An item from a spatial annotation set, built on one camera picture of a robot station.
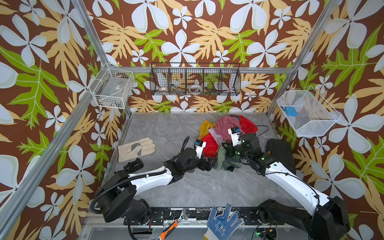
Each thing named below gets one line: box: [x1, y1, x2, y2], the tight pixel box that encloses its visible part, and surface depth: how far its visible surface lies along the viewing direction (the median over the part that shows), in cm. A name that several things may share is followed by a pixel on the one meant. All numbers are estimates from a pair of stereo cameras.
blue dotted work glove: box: [203, 203, 243, 240], surface depth 73 cm
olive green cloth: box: [213, 143, 241, 171], surface depth 87 cm
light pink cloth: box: [208, 128, 223, 146], surface depth 93 cm
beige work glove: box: [118, 137, 156, 163], surface depth 100 cm
